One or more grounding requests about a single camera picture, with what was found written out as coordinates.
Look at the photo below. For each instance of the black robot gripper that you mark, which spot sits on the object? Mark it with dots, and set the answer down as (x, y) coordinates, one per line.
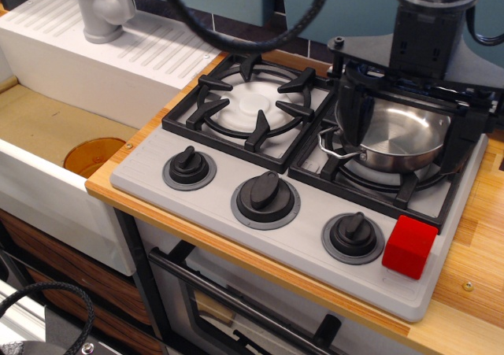
(426, 54)

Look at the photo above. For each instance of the red wooden cube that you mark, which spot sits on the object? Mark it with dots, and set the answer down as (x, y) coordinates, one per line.
(409, 246)

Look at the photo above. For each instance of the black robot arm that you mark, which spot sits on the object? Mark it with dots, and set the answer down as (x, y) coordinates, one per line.
(426, 49)

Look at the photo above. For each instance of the stainless steel pan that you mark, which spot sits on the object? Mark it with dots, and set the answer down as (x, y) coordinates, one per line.
(399, 139)

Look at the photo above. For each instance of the black right stove knob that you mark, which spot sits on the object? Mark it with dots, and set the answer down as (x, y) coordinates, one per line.
(353, 238)

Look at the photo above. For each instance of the black stove knob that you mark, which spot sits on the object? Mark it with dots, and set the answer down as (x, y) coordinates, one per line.
(189, 170)
(265, 202)
(353, 238)

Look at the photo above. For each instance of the grey toy stove top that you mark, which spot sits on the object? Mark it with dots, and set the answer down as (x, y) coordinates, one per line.
(297, 245)

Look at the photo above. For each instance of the black middle stove knob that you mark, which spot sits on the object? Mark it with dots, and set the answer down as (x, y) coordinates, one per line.
(265, 202)

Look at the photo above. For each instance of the black left stove knob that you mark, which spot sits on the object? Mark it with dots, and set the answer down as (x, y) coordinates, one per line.
(189, 170)

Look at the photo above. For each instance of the black right burner grate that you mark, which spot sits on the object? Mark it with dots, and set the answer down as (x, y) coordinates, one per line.
(425, 195)

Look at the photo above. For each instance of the black burner grate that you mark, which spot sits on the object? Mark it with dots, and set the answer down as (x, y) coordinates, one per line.
(425, 195)
(250, 112)

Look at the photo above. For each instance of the black left burner grate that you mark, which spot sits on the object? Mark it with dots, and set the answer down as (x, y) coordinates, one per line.
(250, 112)

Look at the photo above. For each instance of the toy oven door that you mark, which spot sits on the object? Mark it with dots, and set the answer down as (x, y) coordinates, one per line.
(235, 334)

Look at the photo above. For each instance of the grey toy faucet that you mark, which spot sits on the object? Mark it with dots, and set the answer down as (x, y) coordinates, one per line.
(103, 19)

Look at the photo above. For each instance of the orange plastic plate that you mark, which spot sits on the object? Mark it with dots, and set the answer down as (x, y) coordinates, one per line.
(86, 158)

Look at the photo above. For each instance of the white toy sink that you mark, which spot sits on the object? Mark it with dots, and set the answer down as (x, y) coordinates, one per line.
(58, 91)

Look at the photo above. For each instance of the wooden drawer front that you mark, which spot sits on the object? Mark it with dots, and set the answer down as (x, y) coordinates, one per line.
(29, 256)

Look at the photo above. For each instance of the black oven door handle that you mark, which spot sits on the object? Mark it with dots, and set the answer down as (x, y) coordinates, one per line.
(173, 263)

